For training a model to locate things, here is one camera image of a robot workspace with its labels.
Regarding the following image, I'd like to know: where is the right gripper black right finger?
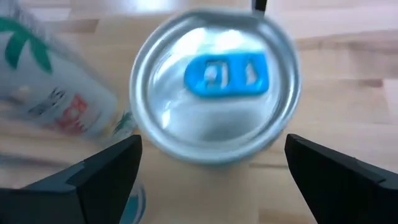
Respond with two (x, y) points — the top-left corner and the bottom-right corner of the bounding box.
(284, 133), (398, 224)

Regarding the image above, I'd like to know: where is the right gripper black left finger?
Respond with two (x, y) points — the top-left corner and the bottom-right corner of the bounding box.
(0, 134), (143, 224)

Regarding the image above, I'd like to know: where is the white Celsius palm can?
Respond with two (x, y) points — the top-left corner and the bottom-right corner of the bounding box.
(0, 0), (137, 147)

